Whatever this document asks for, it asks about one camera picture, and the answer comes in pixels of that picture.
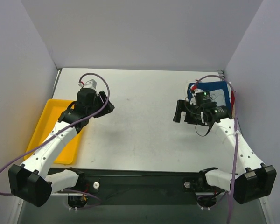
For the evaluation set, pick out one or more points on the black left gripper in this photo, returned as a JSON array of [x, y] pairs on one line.
[[104, 104]]

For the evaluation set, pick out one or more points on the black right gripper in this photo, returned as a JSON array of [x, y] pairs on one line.
[[185, 113]]

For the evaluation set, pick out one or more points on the blue t shirt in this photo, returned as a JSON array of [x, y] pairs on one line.
[[220, 92]]

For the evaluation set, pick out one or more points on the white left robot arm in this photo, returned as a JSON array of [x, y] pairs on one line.
[[30, 181]]

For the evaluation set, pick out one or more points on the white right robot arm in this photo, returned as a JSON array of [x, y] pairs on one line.
[[250, 178]]

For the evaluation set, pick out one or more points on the white folded t shirt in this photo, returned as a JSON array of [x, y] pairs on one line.
[[186, 89]]

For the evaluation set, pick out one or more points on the red folded t shirt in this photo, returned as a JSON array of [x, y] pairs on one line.
[[233, 104]]

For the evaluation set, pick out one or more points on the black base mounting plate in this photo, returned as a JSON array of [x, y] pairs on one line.
[[123, 187]]

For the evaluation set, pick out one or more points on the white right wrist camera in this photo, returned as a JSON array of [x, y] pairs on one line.
[[193, 91]]

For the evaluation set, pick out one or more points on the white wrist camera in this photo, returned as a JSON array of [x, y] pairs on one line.
[[193, 91], [91, 84]]

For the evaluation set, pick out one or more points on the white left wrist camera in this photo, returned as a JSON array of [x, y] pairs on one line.
[[91, 84]]

